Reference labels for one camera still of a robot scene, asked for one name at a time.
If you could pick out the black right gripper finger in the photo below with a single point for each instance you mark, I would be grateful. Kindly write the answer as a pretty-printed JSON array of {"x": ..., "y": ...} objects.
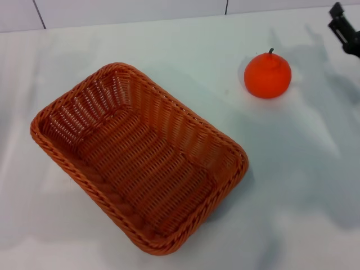
[
  {"x": 336, "y": 9},
  {"x": 347, "y": 38}
]

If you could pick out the orange toy fruit with stem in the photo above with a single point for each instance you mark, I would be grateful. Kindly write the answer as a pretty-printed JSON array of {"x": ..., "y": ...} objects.
[{"x": 267, "y": 80}]

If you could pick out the orange woven wicker basket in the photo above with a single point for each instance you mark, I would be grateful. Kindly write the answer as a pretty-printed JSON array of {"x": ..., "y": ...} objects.
[{"x": 140, "y": 168}]

